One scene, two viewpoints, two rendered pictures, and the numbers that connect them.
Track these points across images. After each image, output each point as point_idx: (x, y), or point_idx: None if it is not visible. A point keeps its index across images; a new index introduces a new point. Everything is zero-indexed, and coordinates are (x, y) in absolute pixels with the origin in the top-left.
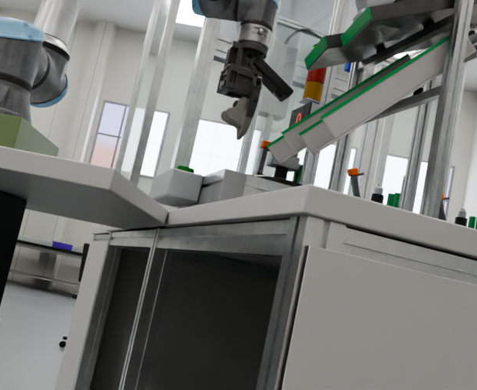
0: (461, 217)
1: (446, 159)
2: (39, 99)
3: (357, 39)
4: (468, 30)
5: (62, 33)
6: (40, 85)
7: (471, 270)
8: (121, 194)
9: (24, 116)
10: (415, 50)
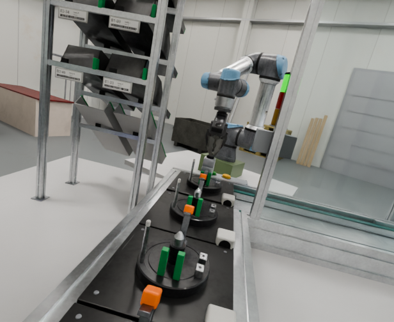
0: (173, 241)
1: (71, 151)
2: (245, 148)
3: (123, 108)
4: (75, 98)
5: (251, 121)
6: (237, 143)
7: None
8: (131, 166)
9: (217, 154)
10: (144, 89)
